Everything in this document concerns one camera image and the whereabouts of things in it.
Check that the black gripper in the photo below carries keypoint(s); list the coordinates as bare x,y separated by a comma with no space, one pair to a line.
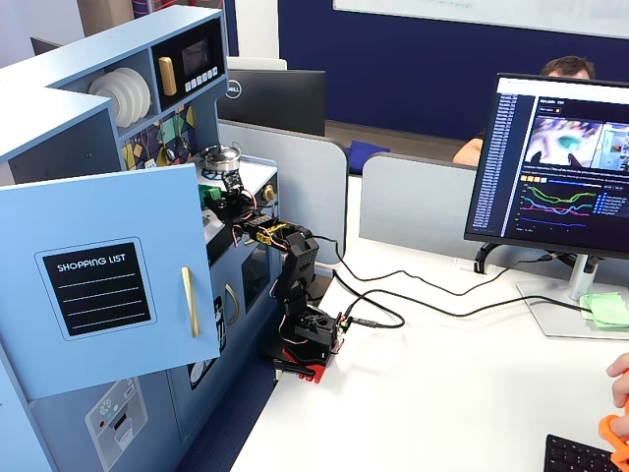
222,206

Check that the green recipient lid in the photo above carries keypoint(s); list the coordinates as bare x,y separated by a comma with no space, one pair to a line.
209,193

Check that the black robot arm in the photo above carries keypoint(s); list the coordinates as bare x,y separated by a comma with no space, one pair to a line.
300,265

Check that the person's hand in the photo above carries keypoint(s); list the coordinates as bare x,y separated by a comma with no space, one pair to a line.
621,378

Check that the steel toy pot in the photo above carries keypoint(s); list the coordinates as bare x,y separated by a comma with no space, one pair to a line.
223,166

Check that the gold stove knob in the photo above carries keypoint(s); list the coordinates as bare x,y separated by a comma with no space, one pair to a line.
268,192

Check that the steel whisk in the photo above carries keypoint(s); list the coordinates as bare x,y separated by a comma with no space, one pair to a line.
185,143

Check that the steel ladle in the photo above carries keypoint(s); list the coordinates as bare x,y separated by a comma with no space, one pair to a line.
170,154

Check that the open blue cupboard door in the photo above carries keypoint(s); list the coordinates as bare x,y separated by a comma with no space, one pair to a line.
147,206

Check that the grey desk divider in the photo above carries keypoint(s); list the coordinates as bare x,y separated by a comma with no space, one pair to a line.
295,182
417,196

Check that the black Dell monitor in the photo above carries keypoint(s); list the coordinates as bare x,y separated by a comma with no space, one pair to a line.
285,100

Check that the white toy plate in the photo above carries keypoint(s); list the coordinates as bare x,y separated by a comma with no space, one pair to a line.
147,93
137,96
110,100

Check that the blue office chair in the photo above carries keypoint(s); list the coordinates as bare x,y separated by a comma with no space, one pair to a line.
368,152

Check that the black toy microwave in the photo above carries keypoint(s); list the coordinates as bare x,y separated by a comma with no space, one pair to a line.
218,44

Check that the red table clamp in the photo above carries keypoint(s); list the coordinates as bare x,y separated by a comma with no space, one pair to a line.
309,371

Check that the blue toy kitchen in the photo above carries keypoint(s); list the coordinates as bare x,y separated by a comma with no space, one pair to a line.
54,74

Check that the lit computer monitor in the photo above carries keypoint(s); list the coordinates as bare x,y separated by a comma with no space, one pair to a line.
511,196

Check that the whiteboard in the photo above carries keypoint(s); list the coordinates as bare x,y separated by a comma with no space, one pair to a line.
491,12

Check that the silver monitor stand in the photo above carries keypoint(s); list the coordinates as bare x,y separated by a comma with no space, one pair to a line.
555,314

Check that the man in black shirt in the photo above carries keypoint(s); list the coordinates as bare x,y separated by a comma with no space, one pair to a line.
567,66

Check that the green cloth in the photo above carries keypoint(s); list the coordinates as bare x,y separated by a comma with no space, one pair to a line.
607,307

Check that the black keyboard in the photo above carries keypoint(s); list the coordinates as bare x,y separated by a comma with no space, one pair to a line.
575,454

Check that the small wrist camera board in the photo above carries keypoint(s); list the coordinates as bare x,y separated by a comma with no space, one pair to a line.
233,181

